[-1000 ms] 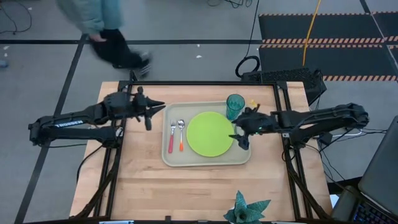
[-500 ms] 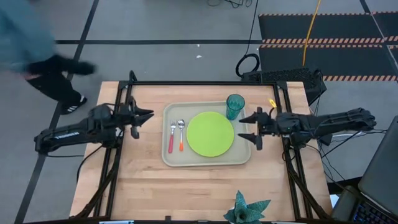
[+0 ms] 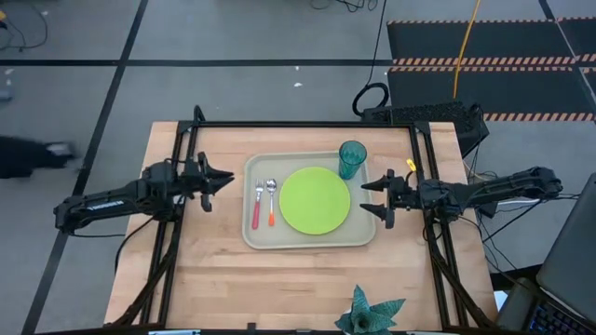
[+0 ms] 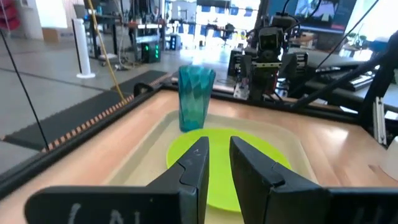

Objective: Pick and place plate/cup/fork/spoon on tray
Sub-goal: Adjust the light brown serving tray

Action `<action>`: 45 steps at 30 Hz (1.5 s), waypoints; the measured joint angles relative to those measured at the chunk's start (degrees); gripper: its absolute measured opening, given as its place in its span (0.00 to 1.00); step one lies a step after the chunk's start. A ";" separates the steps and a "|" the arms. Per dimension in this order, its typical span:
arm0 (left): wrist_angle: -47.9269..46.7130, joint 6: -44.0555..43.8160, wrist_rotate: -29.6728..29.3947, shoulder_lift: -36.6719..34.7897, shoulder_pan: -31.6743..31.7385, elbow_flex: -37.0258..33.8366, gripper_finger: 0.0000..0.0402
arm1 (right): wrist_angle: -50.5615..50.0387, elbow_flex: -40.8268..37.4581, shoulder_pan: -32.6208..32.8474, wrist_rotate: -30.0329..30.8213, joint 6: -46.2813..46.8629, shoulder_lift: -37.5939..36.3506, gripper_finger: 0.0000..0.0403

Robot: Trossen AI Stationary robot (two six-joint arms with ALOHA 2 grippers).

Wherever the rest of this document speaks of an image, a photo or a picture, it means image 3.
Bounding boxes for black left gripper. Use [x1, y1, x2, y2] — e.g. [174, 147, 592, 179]
[179, 152, 236, 214]

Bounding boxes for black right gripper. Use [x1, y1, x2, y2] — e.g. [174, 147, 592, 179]
[359, 168, 423, 230]

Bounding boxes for teal plastic cup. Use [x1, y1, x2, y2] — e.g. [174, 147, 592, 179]
[338, 140, 369, 181]

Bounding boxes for fork with red handle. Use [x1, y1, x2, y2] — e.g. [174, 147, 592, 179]
[251, 179, 265, 231]

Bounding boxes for spoon with orange handle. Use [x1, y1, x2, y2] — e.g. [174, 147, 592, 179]
[264, 178, 278, 228]

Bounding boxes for lime green plate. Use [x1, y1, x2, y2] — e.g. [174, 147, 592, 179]
[278, 166, 352, 236]

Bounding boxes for beige plastic tray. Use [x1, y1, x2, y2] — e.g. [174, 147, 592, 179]
[241, 151, 377, 250]

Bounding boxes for black perforated computer case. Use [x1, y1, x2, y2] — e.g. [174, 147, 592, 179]
[360, 100, 491, 157]

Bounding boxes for teal leafy artificial plant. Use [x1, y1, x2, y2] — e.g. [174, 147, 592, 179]
[333, 284, 407, 335]

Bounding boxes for person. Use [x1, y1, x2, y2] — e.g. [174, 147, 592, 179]
[0, 134, 78, 181]

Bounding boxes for dark grey laptop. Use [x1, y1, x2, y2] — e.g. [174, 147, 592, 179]
[528, 171, 596, 335]

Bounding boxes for black hazard-striped floor mat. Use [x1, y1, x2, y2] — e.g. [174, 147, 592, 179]
[386, 17, 596, 123]

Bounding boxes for black aluminium table frame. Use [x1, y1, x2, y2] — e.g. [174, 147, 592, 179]
[104, 104, 499, 335]

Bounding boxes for black hanging cable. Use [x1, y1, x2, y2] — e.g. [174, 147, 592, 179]
[351, 0, 390, 118]

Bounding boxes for yellow hanging cable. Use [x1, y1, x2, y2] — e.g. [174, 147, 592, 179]
[453, 0, 482, 101]

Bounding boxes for black floor cable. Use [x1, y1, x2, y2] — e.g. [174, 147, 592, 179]
[0, 4, 49, 52]

